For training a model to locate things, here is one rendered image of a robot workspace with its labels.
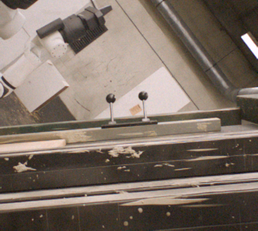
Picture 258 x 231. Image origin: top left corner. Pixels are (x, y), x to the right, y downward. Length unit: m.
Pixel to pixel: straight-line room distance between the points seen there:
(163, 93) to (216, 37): 4.91
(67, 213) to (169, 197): 0.11
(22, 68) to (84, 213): 0.98
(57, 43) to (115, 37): 8.03
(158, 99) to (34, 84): 2.28
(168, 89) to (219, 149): 4.08
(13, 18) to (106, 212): 0.48
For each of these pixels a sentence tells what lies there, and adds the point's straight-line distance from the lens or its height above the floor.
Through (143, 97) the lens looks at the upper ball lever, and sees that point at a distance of 1.34.
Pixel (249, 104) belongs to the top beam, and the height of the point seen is 1.85.
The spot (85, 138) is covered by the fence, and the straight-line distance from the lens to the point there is 1.30.
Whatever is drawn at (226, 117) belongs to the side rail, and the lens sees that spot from 1.59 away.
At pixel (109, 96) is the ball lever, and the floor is 1.44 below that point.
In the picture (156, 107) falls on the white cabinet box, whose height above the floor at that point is 1.66.
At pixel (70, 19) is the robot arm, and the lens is 1.34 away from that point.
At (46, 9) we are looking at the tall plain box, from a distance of 3.48.
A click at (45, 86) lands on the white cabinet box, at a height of 0.45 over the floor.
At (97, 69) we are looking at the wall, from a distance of 9.25.
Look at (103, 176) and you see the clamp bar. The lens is 0.73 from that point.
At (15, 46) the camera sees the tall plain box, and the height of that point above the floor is 0.93.
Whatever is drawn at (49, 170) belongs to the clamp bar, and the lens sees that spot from 0.74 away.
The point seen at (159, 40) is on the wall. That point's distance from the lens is 9.31.
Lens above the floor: 1.51
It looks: 1 degrees down
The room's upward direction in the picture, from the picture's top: 53 degrees clockwise
